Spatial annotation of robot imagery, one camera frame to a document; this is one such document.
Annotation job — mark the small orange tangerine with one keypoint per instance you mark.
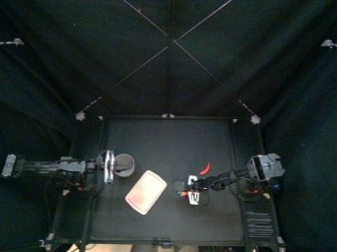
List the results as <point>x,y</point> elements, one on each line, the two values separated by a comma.
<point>183,193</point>

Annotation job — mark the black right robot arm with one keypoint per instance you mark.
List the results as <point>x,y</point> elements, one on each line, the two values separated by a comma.
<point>245,175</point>

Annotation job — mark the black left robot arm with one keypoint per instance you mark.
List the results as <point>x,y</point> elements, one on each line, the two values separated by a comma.
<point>48,166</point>

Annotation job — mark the pink rectangular plate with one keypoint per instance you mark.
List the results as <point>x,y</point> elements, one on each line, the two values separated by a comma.
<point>146,192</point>

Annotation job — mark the grey round bowl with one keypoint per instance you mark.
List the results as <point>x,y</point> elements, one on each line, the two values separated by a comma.
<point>126,160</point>

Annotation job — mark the red chili pepper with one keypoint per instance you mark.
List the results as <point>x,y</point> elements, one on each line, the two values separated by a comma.
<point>205,169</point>

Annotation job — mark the black table edge clamp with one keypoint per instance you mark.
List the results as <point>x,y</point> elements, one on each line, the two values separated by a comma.
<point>163,243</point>

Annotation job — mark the white text label sticker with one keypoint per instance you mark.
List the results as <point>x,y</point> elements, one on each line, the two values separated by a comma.
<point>259,224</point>

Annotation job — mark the silver frame corner bracket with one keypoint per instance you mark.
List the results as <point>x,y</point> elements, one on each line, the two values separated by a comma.
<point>167,115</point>
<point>328,43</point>
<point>255,119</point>
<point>16,42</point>
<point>79,115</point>

